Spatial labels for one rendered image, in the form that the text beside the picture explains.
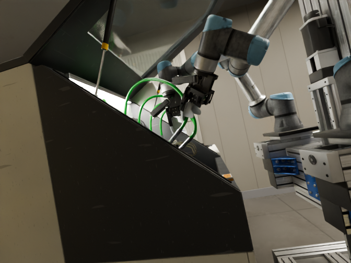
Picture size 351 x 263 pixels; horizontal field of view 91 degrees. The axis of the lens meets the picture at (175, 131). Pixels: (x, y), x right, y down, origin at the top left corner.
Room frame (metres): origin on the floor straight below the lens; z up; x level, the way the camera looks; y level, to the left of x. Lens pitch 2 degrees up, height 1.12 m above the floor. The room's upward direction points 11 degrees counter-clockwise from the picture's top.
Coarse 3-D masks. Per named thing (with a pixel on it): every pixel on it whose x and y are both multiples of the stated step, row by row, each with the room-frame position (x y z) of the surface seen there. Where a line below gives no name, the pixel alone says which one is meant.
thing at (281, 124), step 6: (282, 114) 1.01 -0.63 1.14; (288, 114) 0.99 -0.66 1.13; (294, 114) 0.99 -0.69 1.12; (276, 120) 1.05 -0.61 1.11; (282, 120) 1.01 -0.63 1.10; (288, 120) 0.99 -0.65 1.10; (294, 120) 0.98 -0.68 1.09; (276, 126) 1.04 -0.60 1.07; (282, 126) 1.02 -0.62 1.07; (288, 126) 0.98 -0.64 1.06; (294, 126) 0.97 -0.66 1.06; (300, 126) 0.98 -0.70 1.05; (276, 132) 1.05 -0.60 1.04
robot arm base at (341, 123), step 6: (342, 102) 0.58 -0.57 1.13; (348, 102) 0.55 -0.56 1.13; (342, 108) 0.59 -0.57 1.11; (348, 108) 0.56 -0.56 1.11; (342, 114) 0.58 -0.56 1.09; (348, 114) 0.56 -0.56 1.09; (342, 120) 0.58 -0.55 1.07; (348, 120) 0.55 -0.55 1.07; (342, 126) 0.58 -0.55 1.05; (348, 126) 0.55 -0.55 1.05
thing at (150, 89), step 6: (150, 84) 1.22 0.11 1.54; (144, 90) 1.23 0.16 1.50; (150, 90) 1.22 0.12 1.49; (156, 90) 1.22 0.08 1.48; (138, 96) 1.24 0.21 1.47; (144, 96) 1.23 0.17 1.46; (150, 96) 1.22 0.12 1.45; (138, 102) 1.24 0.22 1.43; (150, 102) 1.23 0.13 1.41; (156, 102) 1.22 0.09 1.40; (144, 108) 1.23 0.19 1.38; (150, 108) 1.23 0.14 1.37; (186, 132) 1.85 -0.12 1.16
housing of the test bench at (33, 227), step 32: (0, 64) 0.59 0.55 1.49; (0, 96) 0.59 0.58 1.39; (32, 96) 0.57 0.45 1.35; (0, 128) 0.60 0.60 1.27; (32, 128) 0.57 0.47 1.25; (0, 160) 0.60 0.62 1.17; (32, 160) 0.58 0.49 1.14; (0, 192) 0.60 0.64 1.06; (32, 192) 0.58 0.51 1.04; (0, 224) 0.61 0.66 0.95; (32, 224) 0.58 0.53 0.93; (0, 256) 0.61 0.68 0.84; (32, 256) 0.59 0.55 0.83; (64, 256) 0.57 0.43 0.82
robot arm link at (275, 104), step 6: (270, 96) 1.07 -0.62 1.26; (276, 96) 1.02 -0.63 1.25; (282, 96) 1.00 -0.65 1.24; (288, 96) 0.99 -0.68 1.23; (270, 102) 1.06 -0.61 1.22; (276, 102) 1.02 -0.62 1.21; (282, 102) 1.00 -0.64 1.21; (288, 102) 0.99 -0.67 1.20; (294, 102) 1.01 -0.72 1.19; (270, 108) 1.06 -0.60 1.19; (276, 108) 1.03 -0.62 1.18; (282, 108) 1.00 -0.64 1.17; (288, 108) 0.99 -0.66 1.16; (294, 108) 1.00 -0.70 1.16; (270, 114) 1.09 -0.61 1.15; (276, 114) 1.04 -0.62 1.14
